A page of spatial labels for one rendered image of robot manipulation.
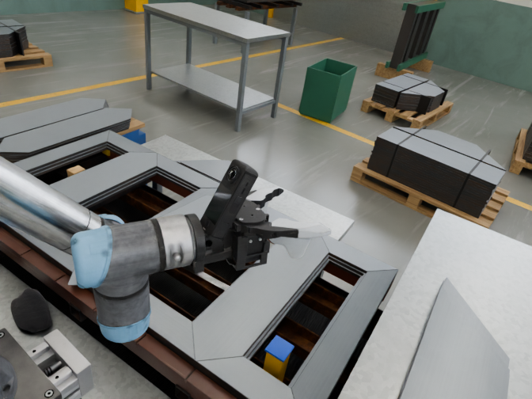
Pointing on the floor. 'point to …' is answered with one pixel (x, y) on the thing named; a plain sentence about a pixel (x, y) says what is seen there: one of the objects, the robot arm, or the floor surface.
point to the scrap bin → (327, 89)
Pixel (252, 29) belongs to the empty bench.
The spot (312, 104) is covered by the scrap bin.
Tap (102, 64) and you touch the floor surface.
